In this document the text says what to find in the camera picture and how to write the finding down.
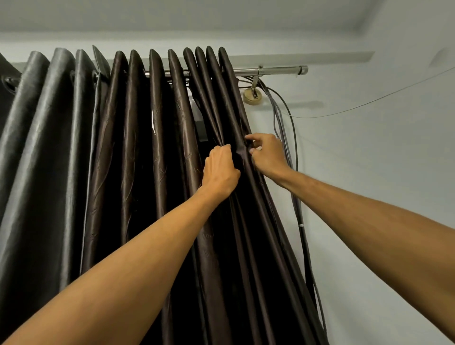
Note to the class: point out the person's right thumb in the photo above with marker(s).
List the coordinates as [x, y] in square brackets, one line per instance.
[256, 149]

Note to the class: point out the person's left fingers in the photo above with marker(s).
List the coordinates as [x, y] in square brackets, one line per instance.
[223, 149]

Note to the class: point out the person's right hand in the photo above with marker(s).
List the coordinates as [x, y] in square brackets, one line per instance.
[271, 156]

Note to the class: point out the person's left hand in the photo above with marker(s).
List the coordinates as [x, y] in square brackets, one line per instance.
[220, 172]

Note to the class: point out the metal rod wall bracket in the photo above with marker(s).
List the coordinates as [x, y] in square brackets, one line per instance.
[253, 93]

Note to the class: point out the person's left forearm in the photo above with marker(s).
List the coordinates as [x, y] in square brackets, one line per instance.
[117, 280]

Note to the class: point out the person's right forearm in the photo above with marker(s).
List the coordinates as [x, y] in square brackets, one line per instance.
[384, 238]

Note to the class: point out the dark brown eyelet curtain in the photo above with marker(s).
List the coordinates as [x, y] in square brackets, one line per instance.
[199, 213]

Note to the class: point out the grey eyelet curtain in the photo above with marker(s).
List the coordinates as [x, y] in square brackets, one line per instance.
[42, 170]

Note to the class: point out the metal curtain rod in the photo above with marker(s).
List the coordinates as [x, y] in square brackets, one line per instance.
[273, 71]

